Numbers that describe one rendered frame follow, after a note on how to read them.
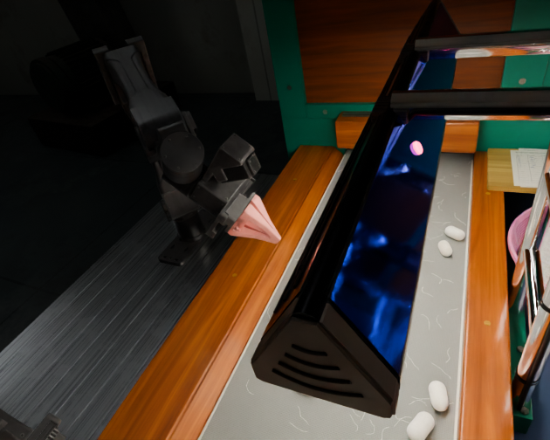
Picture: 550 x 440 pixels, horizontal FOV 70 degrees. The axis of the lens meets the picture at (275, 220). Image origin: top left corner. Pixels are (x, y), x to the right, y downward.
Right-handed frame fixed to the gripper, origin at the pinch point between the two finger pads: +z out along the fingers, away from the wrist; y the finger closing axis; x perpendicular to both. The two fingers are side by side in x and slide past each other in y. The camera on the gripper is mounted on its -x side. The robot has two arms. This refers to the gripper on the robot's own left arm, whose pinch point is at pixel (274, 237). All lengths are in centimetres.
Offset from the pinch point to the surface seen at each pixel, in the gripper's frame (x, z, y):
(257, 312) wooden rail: 9.6, 5.2, -7.0
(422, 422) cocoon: -9.0, 24.7, -17.8
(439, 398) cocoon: -9.9, 25.9, -14.2
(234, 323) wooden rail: 9.6, 2.8, -11.0
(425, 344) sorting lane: -6.7, 25.4, -5.5
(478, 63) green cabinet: -25, 14, 48
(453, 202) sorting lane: -7.6, 26.8, 29.4
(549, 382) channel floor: -12.5, 42.1, -2.8
